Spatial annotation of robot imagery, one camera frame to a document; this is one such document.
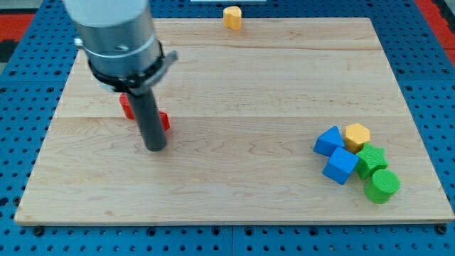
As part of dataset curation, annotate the red star block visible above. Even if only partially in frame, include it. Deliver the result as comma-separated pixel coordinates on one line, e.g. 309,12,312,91
119,92,171,132

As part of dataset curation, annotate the blue cube block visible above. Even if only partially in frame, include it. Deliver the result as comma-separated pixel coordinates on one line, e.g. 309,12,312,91
323,147,359,185

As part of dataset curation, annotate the blue triangle block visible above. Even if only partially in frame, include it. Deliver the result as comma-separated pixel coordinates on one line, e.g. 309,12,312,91
314,126,346,156

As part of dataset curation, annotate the green star block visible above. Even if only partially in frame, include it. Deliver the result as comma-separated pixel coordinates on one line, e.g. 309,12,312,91
355,142,388,180

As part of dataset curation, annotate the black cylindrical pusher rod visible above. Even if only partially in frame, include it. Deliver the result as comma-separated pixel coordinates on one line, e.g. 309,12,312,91
127,89,167,151

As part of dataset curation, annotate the wooden board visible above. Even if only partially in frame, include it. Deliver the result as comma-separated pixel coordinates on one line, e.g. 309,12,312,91
14,18,454,226

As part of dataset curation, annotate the green cylinder block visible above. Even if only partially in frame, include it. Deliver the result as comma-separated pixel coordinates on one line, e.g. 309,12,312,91
364,169,401,204

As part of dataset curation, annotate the yellow heart block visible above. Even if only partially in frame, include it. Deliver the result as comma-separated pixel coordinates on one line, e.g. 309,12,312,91
223,6,242,31

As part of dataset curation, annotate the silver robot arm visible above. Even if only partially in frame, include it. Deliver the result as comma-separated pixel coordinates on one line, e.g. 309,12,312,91
63,0,178,151

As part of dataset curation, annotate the yellow hexagon block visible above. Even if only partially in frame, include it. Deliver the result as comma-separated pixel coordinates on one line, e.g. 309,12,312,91
343,123,370,154

